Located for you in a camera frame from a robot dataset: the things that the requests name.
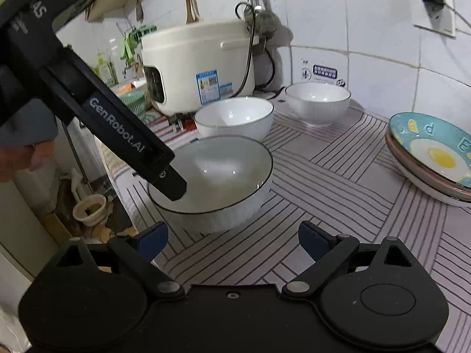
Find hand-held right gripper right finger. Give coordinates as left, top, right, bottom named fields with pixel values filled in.
left=281, top=221, right=416, bottom=297

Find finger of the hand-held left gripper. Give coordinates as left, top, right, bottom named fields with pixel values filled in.
left=147, top=165, right=188, bottom=202

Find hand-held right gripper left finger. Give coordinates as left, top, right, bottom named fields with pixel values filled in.
left=48, top=222, right=185, bottom=300

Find white ribbed bowl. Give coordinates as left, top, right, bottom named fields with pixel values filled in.
left=147, top=136, right=275, bottom=234
left=194, top=96, right=275, bottom=143
left=285, top=83, right=351, bottom=127

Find pink rabbit-print plate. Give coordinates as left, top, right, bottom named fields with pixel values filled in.
left=385, top=131, right=471, bottom=197

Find blue fried-egg-print plate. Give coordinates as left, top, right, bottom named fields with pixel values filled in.
left=388, top=112, right=471, bottom=189

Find person's left forearm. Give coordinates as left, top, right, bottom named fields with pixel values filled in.
left=0, top=97, right=59, bottom=148

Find person's left hand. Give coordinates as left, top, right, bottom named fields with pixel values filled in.
left=0, top=139, right=57, bottom=183

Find red striped cloth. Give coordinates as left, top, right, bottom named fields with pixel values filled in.
left=143, top=112, right=199, bottom=144

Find striped tablecloth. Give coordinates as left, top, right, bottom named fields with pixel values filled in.
left=99, top=96, right=471, bottom=342

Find green plastic basket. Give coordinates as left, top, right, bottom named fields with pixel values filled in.
left=118, top=90, right=148, bottom=120

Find beige floor drain pipe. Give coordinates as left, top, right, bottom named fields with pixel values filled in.
left=71, top=169, right=108, bottom=228

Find white rice cooker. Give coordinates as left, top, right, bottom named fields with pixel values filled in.
left=142, top=20, right=260, bottom=117

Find hanging metal utensils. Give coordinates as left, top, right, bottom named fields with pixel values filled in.
left=246, top=0, right=292, bottom=38

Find black rice cooker cable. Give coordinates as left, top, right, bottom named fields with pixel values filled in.
left=235, top=2, right=277, bottom=98

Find wall sticker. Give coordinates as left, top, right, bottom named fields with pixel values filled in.
left=300, top=59, right=348, bottom=88

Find white wall socket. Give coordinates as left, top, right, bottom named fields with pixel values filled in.
left=414, top=0, right=457, bottom=37

